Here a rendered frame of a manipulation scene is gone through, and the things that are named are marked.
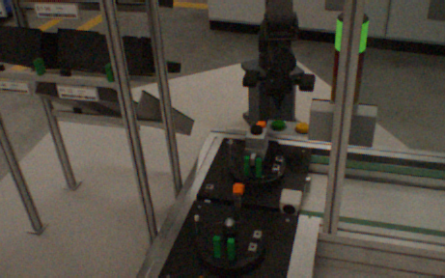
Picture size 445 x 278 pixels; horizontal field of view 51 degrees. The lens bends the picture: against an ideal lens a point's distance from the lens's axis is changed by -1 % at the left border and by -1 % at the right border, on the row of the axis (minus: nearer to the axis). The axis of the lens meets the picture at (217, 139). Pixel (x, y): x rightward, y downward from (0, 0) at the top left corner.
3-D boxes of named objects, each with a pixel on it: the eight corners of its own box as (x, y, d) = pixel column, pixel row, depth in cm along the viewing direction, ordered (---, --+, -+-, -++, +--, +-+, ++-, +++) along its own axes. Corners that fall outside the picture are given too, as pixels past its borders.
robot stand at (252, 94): (281, 106, 160) (282, 52, 149) (302, 127, 149) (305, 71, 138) (241, 117, 156) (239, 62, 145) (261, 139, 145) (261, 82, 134)
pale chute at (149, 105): (149, 126, 131) (153, 111, 132) (190, 136, 126) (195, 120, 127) (89, 98, 106) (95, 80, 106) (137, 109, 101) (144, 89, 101)
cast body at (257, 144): (250, 143, 115) (250, 120, 111) (268, 146, 114) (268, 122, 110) (242, 164, 109) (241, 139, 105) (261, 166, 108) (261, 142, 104)
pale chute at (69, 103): (101, 121, 135) (106, 106, 136) (139, 130, 130) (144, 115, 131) (33, 93, 110) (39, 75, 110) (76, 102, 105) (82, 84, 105)
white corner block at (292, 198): (282, 201, 109) (282, 187, 107) (301, 204, 108) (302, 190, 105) (278, 214, 105) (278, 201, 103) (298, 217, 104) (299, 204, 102)
